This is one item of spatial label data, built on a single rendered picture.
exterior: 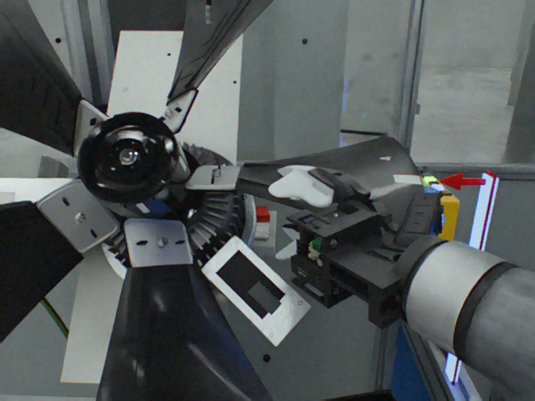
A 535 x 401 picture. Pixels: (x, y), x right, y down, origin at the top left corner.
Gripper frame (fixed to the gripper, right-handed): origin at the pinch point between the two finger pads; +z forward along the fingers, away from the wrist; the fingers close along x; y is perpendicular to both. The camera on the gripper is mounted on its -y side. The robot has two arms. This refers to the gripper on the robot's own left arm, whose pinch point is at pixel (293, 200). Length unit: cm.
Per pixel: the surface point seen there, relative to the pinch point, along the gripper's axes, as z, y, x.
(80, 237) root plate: 18.9, 20.8, 4.5
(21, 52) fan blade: 33.9, 19.2, -17.9
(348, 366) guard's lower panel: 49, -54, 99
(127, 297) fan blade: 5.3, 19.4, 6.9
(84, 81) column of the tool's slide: 80, 3, -8
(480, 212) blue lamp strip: -9.3, -22.9, 6.3
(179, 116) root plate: 16.0, 5.5, -8.7
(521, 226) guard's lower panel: 19, -99, 48
